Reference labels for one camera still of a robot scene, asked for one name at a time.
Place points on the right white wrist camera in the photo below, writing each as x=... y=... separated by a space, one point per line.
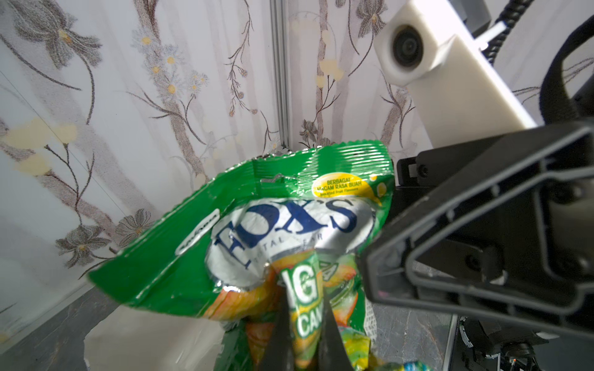
x=458 y=95

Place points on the green fruit candy packet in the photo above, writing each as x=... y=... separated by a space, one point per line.
x=296 y=223

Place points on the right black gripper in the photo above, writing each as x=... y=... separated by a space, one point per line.
x=464 y=185

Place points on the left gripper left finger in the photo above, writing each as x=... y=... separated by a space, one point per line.
x=279 y=355

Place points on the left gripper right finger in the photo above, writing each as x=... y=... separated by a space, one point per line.
x=331 y=352

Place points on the white paper bag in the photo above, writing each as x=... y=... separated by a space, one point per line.
x=130 y=339

